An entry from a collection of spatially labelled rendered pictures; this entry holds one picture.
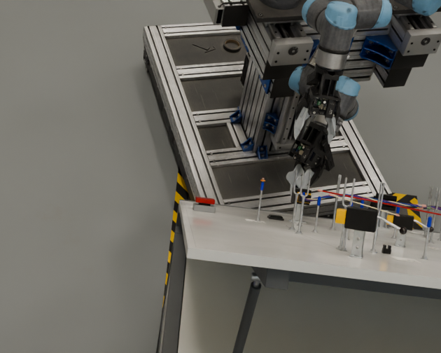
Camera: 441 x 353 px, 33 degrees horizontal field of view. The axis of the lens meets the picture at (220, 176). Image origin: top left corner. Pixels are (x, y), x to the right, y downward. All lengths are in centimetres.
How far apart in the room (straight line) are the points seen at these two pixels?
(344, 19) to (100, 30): 255
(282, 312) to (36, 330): 116
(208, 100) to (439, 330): 173
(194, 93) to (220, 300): 162
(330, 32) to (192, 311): 84
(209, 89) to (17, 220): 109
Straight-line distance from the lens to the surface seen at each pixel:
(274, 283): 126
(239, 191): 314
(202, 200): 190
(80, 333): 294
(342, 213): 137
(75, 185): 336
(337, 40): 179
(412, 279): 126
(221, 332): 205
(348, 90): 207
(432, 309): 228
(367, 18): 192
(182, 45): 379
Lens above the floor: 257
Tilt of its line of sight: 48 degrees down
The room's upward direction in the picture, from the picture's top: 12 degrees clockwise
